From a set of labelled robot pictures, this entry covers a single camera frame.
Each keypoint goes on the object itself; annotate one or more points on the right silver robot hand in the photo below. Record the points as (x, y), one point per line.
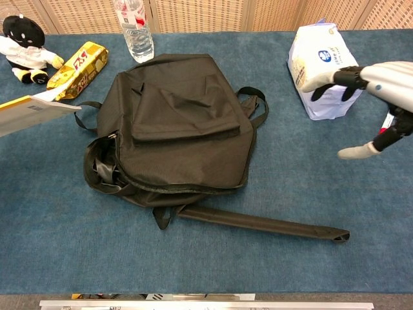
(390, 80)

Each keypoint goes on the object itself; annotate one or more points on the black fabric backpack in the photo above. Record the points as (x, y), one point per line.
(180, 129)

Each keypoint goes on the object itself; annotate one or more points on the white book with yellow band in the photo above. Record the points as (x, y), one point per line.
(26, 113)

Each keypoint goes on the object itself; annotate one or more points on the white marker with red cap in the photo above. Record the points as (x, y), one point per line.
(388, 122)

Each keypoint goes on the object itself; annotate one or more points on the white tissue pack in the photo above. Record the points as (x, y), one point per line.
(319, 51)

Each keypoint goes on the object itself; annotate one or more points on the beige wicker folding screen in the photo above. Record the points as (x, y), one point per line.
(200, 13)

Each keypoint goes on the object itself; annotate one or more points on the clear plastic water bottle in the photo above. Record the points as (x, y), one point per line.
(137, 38)

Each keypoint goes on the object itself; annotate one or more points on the gold foil snack package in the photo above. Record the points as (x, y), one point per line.
(80, 68)

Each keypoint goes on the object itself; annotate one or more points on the black plush doll white shirt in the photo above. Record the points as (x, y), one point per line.
(22, 32)

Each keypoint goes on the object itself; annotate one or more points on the aluminium profile rail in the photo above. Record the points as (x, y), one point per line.
(206, 305)

